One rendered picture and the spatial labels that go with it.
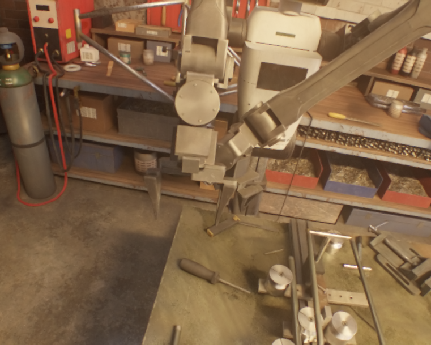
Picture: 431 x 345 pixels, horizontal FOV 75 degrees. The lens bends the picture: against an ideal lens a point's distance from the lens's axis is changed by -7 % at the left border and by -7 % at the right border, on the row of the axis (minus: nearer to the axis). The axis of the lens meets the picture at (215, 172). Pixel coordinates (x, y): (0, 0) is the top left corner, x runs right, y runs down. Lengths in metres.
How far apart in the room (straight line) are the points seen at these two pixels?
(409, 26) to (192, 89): 0.35
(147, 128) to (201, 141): 1.62
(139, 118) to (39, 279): 1.10
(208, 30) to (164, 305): 0.54
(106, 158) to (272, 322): 1.78
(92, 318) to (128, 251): 0.45
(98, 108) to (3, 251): 1.03
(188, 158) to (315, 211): 1.94
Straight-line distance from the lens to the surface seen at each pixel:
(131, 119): 1.99
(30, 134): 2.09
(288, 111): 0.58
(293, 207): 2.23
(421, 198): 2.42
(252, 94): 0.93
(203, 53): 0.47
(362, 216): 2.42
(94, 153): 2.26
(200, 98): 0.39
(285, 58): 0.91
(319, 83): 0.56
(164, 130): 1.95
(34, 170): 2.22
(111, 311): 1.71
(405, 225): 2.61
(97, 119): 2.07
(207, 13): 0.48
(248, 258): 0.79
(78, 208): 2.23
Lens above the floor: 1.48
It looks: 36 degrees down
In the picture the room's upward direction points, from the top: 9 degrees clockwise
